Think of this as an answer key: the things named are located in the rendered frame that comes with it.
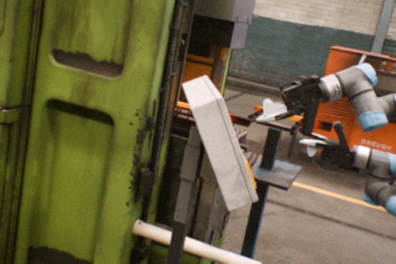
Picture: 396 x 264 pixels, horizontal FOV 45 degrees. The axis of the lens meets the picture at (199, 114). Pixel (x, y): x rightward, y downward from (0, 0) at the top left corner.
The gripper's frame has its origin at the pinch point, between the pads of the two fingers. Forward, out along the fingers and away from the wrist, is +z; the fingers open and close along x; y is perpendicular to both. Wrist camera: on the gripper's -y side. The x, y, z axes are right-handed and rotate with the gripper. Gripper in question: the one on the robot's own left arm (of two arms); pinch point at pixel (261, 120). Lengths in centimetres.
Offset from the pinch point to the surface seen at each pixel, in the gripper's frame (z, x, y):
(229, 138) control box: 12.1, 27.0, 7.5
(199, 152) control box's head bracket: 20.2, 12.2, 1.7
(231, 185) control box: 15.5, 27.0, -4.0
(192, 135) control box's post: 20.3, 10.7, 6.5
